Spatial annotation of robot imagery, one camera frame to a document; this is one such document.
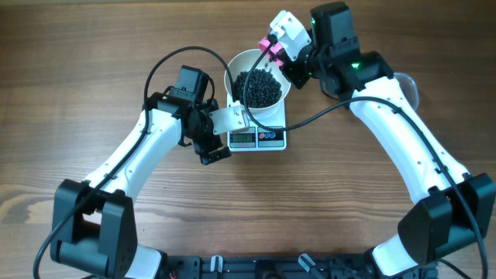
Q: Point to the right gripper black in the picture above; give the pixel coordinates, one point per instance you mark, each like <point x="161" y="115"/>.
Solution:
<point x="290" y="69"/>

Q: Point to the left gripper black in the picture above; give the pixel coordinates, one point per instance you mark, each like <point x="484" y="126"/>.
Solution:
<point x="213" y="142"/>

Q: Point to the pink scoop blue handle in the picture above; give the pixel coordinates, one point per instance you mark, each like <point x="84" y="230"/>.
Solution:
<point x="271" y="48"/>

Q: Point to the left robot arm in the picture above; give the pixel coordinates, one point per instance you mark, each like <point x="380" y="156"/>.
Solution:
<point x="94" y="225"/>

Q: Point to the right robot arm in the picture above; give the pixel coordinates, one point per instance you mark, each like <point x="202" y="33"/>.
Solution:
<point x="451" y="207"/>

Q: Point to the white bowl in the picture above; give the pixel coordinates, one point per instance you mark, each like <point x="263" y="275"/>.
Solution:
<point x="243" y="62"/>

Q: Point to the white digital kitchen scale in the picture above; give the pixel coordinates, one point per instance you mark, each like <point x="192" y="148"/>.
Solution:
<point x="256" y="139"/>

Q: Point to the black beans in bowl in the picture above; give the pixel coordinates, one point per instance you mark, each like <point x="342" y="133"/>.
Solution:
<point x="262" y="91"/>

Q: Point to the clear plastic container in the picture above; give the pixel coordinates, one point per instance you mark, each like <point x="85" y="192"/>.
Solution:
<point x="409" y="89"/>

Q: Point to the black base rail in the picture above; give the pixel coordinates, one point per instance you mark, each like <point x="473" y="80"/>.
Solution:
<point x="336" y="266"/>

